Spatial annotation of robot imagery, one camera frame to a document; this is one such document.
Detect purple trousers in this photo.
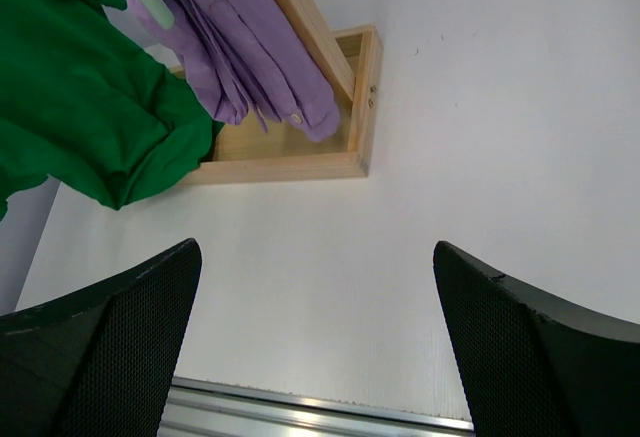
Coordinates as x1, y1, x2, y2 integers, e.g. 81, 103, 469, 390
127, 0, 341, 142

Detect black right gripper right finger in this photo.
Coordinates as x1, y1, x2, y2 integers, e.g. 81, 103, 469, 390
433, 241, 639, 436

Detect wooden clothes rack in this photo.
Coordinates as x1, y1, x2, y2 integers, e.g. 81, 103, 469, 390
155, 0, 382, 185

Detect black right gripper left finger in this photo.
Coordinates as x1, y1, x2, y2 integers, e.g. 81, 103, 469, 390
1, 239, 202, 436

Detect green t-shirt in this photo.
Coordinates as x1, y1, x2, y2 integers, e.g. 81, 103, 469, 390
1, 0, 221, 210

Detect aluminium mounting rail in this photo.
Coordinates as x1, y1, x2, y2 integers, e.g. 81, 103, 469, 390
157, 378, 475, 436

